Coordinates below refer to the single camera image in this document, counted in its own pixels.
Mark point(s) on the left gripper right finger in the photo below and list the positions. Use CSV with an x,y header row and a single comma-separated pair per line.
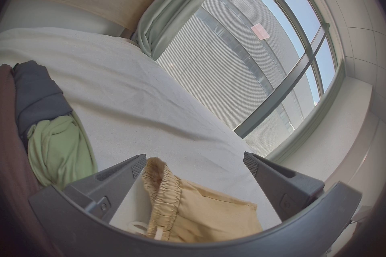
x,y
283,186

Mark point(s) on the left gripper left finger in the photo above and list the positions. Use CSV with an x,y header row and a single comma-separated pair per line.
x,y
105,189

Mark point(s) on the tan shorts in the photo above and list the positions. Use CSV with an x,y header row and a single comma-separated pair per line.
x,y
205,213

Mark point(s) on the bed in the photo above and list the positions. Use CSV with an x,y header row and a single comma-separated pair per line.
x,y
135,93

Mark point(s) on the green garment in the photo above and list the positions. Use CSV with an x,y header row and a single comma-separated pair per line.
x,y
60,153

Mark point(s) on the brown garment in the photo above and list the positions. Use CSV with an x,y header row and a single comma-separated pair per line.
x,y
12,144

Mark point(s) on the black garment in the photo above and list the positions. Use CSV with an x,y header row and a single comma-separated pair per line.
x,y
39,93

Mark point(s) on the window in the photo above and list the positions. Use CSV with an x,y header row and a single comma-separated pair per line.
x,y
241,69

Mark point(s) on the grey-green curtain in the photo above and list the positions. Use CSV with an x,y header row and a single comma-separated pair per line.
x,y
169,14

